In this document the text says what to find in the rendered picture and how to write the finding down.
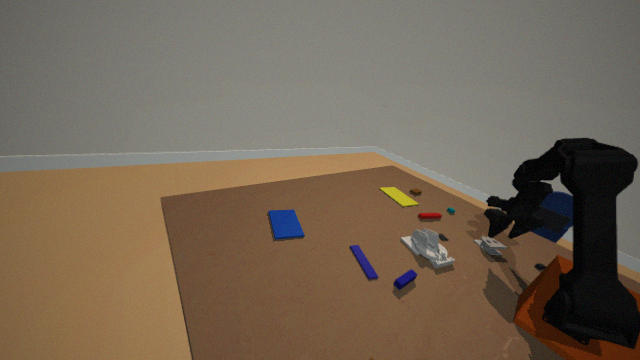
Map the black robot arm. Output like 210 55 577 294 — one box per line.
512 138 640 349

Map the yellow flat rectangular plate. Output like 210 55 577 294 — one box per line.
379 187 419 207

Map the red rectangular bar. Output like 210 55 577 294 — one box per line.
418 213 442 219

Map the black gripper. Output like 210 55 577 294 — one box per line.
484 195 546 239

